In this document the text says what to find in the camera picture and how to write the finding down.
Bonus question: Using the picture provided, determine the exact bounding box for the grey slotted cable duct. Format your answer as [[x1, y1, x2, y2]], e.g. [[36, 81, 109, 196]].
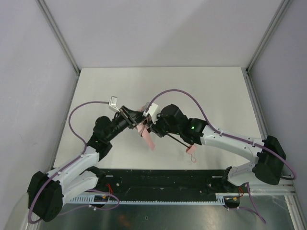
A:
[[69, 193, 240, 206]]

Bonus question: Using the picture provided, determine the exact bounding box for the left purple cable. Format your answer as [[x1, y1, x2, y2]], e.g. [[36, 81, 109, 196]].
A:
[[27, 100, 120, 225]]

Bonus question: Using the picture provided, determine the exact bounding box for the purple cable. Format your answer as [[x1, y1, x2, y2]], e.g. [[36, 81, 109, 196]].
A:
[[27, 100, 120, 225], [147, 89, 297, 225]]

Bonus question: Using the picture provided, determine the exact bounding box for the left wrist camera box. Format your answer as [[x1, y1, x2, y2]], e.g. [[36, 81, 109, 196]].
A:
[[108, 96, 119, 112]]

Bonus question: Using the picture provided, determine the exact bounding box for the aluminium frame post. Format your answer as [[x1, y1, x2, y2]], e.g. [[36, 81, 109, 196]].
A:
[[36, 0, 81, 76], [246, 0, 293, 74]]

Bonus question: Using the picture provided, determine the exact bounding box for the aluminium frame rail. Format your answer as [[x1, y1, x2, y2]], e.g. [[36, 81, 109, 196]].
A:
[[241, 68, 296, 196]]

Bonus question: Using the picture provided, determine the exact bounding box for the pink folding umbrella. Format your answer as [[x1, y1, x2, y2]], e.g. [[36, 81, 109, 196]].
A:
[[136, 107, 197, 163]]

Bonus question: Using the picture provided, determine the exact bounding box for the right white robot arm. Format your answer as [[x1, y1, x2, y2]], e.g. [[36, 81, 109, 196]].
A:
[[145, 104, 286, 186]]

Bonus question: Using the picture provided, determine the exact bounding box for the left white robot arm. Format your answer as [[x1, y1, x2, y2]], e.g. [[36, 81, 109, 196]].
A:
[[27, 106, 147, 224]]

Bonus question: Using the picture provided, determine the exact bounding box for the right aluminium frame post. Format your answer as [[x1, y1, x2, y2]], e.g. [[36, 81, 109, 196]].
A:
[[246, 0, 293, 74]]

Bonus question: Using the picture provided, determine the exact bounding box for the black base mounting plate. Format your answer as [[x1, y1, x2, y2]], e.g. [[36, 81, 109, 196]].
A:
[[88, 166, 247, 202]]

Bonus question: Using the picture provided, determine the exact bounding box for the left aluminium frame post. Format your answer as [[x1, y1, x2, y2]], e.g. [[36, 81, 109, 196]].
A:
[[36, 0, 81, 76]]

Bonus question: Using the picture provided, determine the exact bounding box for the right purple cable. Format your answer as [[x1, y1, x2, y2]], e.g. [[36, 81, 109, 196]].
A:
[[147, 89, 297, 225]]

